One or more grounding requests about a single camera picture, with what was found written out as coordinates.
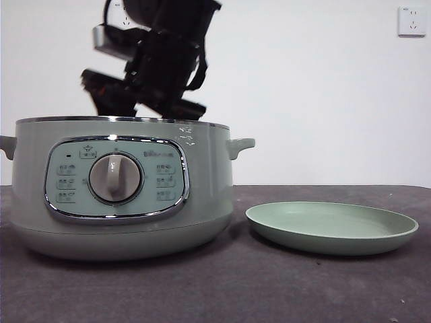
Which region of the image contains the pale green electric steamer pot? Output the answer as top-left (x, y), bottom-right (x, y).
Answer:
top-left (0, 115), bottom-right (256, 262)

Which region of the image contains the pale green round plate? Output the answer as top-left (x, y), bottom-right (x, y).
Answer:
top-left (244, 201), bottom-right (420, 256)

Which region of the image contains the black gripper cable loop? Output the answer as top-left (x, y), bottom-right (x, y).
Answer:
top-left (183, 46), bottom-right (209, 92)

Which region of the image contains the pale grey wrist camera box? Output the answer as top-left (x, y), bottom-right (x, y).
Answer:
top-left (91, 24), bottom-right (145, 63)

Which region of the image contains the white wall socket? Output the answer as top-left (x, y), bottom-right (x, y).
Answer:
top-left (110, 1), bottom-right (135, 30)
top-left (397, 5), bottom-right (425, 38)

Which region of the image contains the black camera cable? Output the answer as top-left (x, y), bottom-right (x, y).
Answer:
top-left (102, 0), bottom-right (117, 28)

